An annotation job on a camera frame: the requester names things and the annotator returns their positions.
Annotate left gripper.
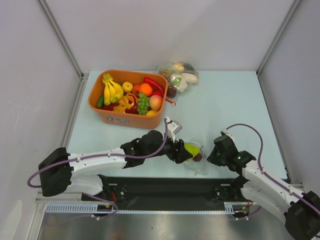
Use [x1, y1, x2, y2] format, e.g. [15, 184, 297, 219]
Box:
[143, 132, 192, 164]

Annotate green fake pear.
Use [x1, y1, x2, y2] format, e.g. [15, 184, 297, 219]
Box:
[184, 142, 201, 157]

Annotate dark red fake beet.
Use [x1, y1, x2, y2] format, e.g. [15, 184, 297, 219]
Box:
[192, 153, 203, 162]

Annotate clear zip top bag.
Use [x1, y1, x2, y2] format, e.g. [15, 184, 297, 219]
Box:
[183, 142, 209, 176]

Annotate red fake chili pepper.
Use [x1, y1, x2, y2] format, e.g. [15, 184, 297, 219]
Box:
[143, 77, 165, 96]

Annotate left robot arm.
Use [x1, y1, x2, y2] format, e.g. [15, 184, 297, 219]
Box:
[38, 130, 193, 200]

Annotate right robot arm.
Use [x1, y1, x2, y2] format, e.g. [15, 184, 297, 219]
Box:
[207, 134, 320, 240]

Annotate fake lemon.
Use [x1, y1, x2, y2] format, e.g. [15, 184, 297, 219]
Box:
[145, 110, 158, 116]

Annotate fake peach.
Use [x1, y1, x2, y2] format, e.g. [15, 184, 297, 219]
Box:
[149, 95, 163, 112]

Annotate dark red fake plum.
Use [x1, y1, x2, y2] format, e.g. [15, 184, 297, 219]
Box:
[166, 86, 177, 99]

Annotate green fake grapes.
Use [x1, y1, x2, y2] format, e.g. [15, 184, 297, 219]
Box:
[137, 93, 151, 115]

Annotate red fake apple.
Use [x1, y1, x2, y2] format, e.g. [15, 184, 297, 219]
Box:
[151, 90, 164, 98]

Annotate fake orange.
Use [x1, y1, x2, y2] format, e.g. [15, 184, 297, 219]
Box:
[138, 83, 153, 97]

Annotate yellow fake apple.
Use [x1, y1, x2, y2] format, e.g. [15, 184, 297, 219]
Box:
[122, 81, 134, 93]

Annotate yellow fake banana bunch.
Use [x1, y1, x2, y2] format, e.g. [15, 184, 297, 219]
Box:
[102, 73, 124, 106]

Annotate orange plastic bin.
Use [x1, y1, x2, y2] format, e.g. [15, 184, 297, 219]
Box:
[88, 69, 168, 129]

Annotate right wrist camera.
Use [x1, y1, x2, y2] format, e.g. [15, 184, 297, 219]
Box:
[220, 128, 235, 141]

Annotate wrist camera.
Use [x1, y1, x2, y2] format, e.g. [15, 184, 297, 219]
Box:
[220, 128, 235, 141]
[164, 117, 183, 142]

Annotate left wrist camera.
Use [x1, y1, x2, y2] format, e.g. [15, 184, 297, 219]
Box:
[164, 117, 183, 142]

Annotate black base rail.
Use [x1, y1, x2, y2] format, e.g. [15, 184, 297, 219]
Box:
[81, 176, 254, 212]

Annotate yellow fake pepper ring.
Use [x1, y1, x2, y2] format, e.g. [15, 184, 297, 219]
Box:
[112, 92, 139, 112]

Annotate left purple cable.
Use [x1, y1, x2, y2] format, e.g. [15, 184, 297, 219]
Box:
[27, 117, 169, 222]

